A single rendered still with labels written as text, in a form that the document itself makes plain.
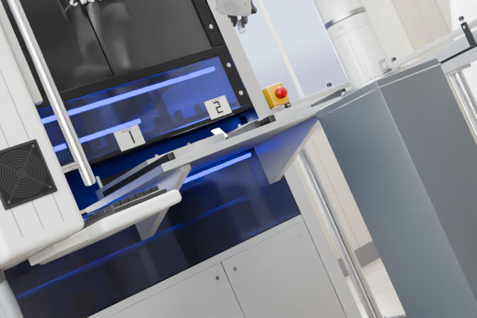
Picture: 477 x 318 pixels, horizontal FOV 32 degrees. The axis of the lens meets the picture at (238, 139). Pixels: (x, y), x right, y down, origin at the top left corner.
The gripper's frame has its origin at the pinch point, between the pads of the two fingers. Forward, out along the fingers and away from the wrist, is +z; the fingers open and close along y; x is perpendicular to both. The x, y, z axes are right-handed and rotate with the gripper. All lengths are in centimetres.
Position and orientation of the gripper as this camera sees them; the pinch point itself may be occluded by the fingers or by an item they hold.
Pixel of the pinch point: (238, 19)
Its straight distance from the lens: 249.1
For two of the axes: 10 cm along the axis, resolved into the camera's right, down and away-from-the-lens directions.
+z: 1.6, 4.9, 8.6
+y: 9.6, 1.2, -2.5
